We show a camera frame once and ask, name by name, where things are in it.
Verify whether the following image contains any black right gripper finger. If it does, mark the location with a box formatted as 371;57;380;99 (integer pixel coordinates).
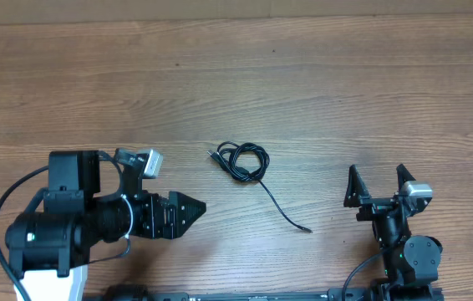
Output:
343;165;371;207
396;164;415;193

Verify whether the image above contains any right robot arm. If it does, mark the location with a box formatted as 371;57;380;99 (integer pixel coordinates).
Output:
341;164;444;300

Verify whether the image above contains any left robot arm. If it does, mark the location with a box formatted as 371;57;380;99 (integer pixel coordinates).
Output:
3;148;206;300

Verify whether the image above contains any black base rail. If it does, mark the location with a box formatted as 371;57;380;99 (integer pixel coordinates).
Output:
83;285;445;301

